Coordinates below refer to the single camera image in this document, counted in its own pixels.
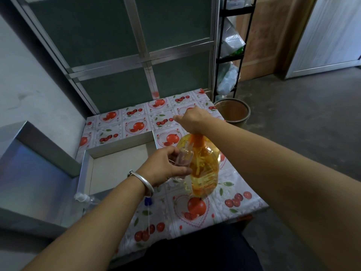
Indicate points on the blue spray cap with tube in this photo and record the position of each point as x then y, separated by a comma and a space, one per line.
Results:
147, 201

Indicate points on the person's left thumb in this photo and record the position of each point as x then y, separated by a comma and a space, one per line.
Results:
180, 173

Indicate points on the aluminium frame glass partition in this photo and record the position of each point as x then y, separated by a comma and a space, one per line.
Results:
118, 39

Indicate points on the brown round bin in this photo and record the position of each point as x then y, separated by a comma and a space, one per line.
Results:
232, 111

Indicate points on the white plastic bag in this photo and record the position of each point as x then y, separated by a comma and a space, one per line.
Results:
231, 42

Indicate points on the black metal shelf rack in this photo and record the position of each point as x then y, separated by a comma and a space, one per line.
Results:
222, 59

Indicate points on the brown wooden door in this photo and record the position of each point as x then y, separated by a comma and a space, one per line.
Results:
265, 39

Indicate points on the shallow grey cardboard box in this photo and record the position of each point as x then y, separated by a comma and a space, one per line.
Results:
118, 166

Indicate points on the person's right fingers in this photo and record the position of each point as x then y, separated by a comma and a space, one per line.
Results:
183, 121

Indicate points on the person's dark trousers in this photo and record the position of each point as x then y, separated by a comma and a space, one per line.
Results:
197, 251

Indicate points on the person's right hand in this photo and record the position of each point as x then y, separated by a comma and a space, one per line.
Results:
196, 118

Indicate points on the silver box lid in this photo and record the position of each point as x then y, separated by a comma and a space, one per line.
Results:
33, 180

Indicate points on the clear pump spray head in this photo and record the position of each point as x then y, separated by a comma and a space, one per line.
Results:
83, 198

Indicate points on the small clear plastic bottle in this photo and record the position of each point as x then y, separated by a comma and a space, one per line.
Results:
184, 156

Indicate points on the person's right forearm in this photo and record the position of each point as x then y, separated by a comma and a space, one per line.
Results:
282, 189

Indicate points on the person's left hand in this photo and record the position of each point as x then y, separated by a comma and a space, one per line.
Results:
156, 170

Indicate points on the translucent plastic bag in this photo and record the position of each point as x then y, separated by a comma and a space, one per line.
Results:
227, 78

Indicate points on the fruit print tablecloth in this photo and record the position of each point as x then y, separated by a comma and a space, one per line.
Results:
135, 115

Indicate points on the person's left forearm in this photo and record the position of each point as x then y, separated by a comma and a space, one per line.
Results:
96, 228

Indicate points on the white door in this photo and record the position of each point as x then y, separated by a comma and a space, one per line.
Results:
327, 36

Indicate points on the clear plastic container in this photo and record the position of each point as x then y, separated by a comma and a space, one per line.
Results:
238, 2

